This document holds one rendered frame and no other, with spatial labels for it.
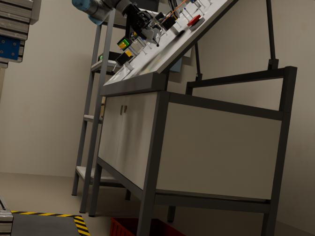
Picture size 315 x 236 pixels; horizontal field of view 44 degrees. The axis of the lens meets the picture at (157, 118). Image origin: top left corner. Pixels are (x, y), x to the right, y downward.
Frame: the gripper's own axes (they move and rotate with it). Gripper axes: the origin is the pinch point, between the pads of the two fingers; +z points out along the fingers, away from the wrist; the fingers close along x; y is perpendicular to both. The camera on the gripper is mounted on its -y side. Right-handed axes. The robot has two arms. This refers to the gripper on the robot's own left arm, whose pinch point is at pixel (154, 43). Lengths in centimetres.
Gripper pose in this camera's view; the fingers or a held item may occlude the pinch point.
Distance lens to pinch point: 187.9
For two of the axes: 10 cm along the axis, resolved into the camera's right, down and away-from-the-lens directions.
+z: 6.8, 7.2, -1.1
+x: 5.5, -4.1, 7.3
